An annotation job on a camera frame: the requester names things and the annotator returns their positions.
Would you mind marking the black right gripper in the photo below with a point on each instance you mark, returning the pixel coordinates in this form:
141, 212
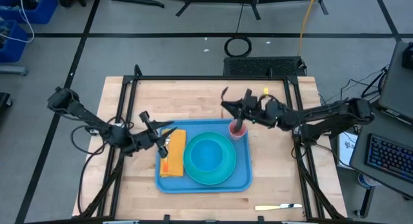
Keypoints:
256, 111

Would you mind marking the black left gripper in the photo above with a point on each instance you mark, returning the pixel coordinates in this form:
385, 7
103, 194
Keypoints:
145, 140

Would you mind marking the orange-yellow cloth napkin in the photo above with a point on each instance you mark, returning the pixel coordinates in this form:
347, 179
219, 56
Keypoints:
179, 153

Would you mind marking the pink cup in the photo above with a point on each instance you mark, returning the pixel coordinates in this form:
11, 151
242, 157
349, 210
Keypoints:
240, 136

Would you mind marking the blue bowl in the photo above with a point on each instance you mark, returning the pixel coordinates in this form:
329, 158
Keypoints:
207, 154

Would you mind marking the teal plate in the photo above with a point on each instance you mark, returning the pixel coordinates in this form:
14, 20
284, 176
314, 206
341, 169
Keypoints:
209, 179

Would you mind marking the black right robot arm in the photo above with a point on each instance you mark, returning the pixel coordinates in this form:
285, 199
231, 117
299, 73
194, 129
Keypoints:
322, 116

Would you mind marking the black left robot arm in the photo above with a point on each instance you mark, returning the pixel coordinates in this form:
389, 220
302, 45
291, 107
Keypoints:
84, 112

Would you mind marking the blue plastic tray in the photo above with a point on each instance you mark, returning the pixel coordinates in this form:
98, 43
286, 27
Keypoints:
167, 185

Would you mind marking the black perforated metal case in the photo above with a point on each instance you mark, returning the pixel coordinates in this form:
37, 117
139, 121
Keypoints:
261, 66

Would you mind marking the white printed paper sheet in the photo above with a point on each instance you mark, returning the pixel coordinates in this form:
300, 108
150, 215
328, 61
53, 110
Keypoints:
346, 149

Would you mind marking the grey desk with keyboard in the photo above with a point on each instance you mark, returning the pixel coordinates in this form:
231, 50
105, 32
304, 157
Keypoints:
371, 133

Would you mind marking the white tape roll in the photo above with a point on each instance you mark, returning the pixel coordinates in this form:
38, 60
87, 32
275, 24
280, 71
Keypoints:
364, 182

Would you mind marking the black chair base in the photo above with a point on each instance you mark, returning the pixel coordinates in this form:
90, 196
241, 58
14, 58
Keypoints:
4, 101

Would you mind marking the grey shelf base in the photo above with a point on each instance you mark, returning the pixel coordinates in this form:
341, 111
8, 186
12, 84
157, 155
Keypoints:
13, 70

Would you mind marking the black backlit keyboard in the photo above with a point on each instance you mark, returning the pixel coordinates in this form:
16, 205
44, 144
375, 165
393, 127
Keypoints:
390, 156

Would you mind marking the blue plastic storage bin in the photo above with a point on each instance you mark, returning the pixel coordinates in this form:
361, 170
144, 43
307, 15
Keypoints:
16, 49
48, 11

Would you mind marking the black device on desk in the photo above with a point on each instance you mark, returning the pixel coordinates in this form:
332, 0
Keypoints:
409, 60

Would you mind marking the black metal table frame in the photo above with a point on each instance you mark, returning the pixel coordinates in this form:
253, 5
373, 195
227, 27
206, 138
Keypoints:
161, 77

